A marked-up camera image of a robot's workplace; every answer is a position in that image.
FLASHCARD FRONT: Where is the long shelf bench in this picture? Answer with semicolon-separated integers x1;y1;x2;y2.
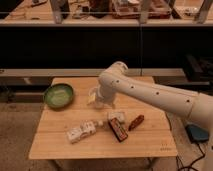
0;0;213;28

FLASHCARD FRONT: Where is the small white packet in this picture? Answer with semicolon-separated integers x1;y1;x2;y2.
107;112;125;123

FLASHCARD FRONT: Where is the green bowl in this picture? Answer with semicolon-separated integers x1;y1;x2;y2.
43;83;74;109

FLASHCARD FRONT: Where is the blue device on floor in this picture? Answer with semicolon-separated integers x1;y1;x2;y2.
185;124;209;143

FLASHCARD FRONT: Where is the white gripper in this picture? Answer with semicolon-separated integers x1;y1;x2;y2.
87;86;115;109

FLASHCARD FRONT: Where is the brown snack bar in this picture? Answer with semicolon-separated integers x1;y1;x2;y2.
128;115;144;131

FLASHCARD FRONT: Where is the wooden folding table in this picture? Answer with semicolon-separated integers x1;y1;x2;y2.
29;77;177;160

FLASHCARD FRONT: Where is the black floor cable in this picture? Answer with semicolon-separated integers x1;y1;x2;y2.
175;141;208;171

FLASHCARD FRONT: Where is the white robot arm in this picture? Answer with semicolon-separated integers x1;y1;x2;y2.
89;61;213;171

